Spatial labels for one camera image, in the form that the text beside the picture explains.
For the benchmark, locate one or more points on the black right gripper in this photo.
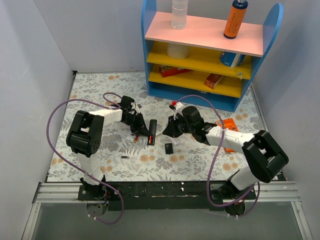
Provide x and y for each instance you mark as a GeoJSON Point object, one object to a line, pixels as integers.
{"type": "Point", "coordinates": [175, 125]}

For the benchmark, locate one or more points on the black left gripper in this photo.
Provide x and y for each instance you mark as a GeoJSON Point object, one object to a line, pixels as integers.
{"type": "Point", "coordinates": [136, 122]}

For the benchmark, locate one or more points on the red battery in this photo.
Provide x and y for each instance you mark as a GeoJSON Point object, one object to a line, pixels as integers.
{"type": "Point", "coordinates": [150, 140]}

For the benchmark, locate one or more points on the black remote control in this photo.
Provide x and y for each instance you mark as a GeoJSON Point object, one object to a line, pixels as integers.
{"type": "Point", "coordinates": [152, 131]}

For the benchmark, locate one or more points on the white battery cover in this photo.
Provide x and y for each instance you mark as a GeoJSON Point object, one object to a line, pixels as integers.
{"type": "Point", "coordinates": [173, 141]}

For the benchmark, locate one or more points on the black battery cover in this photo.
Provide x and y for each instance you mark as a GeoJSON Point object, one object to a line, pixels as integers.
{"type": "Point", "coordinates": [168, 148]}

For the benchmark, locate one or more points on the white remote control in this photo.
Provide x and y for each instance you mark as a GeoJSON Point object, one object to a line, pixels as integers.
{"type": "Point", "coordinates": [130, 138]}

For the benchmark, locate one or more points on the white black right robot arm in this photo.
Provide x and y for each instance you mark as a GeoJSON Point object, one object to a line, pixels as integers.
{"type": "Point", "coordinates": [265, 158]}

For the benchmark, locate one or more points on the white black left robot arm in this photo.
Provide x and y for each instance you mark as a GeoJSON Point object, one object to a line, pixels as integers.
{"type": "Point", "coordinates": [85, 137]}

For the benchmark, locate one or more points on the floral patterned table mat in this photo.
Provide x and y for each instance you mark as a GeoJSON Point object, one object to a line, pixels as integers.
{"type": "Point", "coordinates": [190, 161]}

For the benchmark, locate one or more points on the orange battery pack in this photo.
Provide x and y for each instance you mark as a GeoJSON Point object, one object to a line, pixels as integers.
{"type": "Point", "coordinates": [229, 124]}

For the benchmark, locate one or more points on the red flat box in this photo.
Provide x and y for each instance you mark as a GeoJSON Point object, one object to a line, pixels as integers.
{"type": "Point", "coordinates": [168, 71]}

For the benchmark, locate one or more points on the orange red small box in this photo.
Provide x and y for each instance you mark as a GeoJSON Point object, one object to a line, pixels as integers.
{"type": "Point", "coordinates": [213, 80]}

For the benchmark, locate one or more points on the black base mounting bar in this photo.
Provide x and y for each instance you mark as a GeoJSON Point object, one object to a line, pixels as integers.
{"type": "Point", "coordinates": [153, 195]}

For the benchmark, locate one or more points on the blue yellow pink shelf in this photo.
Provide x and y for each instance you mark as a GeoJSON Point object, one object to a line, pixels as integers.
{"type": "Point", "coordinates": [205, 39]}

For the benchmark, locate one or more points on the white paper roll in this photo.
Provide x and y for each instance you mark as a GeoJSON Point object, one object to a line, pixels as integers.
{"type": "Point", "coordinates": [177, 51]}

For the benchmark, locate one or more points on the clear plastic bottle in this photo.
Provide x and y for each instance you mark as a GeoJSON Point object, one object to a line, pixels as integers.
{"type": "Point", "coordinates": [179, 14]}

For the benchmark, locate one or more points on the orange cylindrical bottle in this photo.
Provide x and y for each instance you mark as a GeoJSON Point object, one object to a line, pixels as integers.
{"type": "Point", "coordinates": [235, 18]}

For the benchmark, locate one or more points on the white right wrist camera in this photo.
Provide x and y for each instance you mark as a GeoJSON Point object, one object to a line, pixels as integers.
{"type": "Point", "coordinates": [177, 108]}

